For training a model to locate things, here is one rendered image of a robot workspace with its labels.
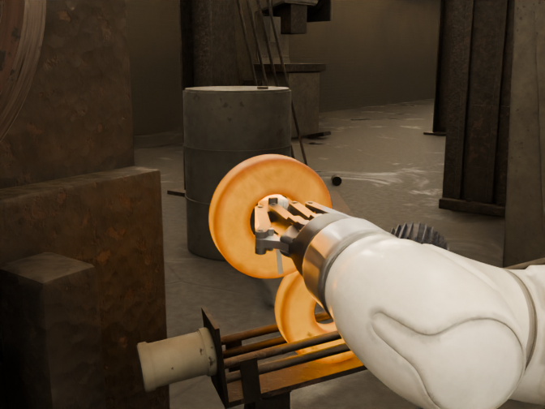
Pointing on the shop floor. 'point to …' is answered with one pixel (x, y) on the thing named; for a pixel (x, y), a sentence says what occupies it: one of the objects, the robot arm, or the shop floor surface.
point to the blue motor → (420, 234)
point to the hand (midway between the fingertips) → (272, 204)
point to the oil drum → (227, 145)
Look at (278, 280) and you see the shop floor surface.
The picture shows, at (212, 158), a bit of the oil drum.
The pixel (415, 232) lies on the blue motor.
